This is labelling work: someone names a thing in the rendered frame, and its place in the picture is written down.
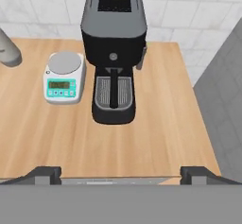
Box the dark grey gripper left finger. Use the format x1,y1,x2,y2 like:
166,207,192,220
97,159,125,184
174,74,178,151
0,165,62,186

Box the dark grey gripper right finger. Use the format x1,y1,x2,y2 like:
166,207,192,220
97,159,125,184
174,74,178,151
180,165,242,186

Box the grey fridge side panel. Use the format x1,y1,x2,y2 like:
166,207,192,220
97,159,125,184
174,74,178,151
192,18,242,184

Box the white kitchen scale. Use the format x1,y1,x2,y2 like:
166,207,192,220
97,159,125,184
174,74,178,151
43,51,87,105

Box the grey cylindrical appliance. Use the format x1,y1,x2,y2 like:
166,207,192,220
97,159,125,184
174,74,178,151
0,28,23,68

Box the black espresso coffee machine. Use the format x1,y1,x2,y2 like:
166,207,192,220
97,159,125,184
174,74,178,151
79,0,148,126

